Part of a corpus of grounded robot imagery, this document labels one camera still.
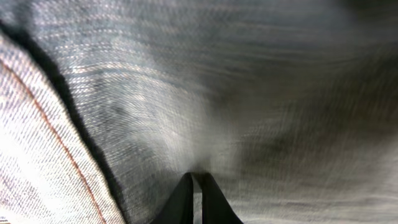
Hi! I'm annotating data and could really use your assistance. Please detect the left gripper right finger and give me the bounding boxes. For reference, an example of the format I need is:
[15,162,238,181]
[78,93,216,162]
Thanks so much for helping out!
[196,173,243,224]

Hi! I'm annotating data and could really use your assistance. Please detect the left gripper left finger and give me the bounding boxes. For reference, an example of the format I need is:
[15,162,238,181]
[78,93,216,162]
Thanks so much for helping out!
[150,173,193,224]

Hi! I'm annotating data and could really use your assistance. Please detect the light blue denim shorts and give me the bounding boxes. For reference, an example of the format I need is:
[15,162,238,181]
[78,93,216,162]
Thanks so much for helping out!
[1,0,397,223]

